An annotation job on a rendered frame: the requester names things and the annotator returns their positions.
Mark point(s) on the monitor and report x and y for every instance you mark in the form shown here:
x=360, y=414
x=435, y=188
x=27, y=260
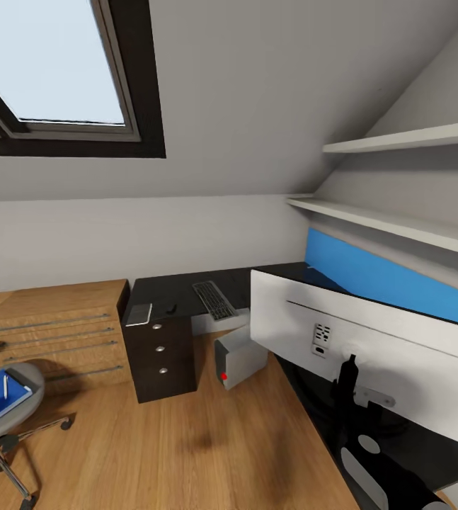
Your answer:
x=409, y=355

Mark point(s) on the keyboard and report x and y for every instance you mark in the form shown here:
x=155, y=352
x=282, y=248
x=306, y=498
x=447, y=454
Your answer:
x=216, y=303

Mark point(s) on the cabinet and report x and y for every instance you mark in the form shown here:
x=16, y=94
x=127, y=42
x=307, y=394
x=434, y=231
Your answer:
x=72, y=333
x=161, y=357

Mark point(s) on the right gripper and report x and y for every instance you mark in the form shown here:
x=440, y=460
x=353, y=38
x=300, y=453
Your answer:
x=345, y=402

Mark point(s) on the notebook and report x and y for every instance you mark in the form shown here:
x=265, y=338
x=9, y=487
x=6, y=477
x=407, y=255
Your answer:
x=139, y=315

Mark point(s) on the swivel chair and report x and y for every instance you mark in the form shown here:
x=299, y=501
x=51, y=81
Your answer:
x=31, y=376

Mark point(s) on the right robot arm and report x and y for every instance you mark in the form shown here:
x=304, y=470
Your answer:
x=386, y=483

